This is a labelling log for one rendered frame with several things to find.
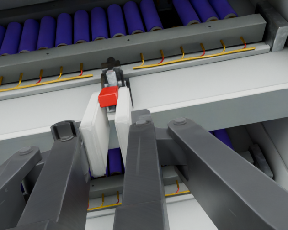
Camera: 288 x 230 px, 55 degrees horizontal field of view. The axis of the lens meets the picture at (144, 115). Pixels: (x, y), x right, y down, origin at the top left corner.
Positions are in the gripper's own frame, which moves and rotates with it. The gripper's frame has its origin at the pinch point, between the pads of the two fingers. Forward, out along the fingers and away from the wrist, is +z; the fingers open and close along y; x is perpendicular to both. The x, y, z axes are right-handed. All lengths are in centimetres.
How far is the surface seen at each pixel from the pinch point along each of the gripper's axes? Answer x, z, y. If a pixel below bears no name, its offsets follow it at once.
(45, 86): 1.2, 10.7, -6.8
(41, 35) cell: 5.9, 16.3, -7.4
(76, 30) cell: 5.8, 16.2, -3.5
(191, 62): 1.0, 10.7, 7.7
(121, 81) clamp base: 1.1, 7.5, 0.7
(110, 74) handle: 1.9, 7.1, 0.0
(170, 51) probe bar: 2.2, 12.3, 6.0
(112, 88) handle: 1.7, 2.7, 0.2
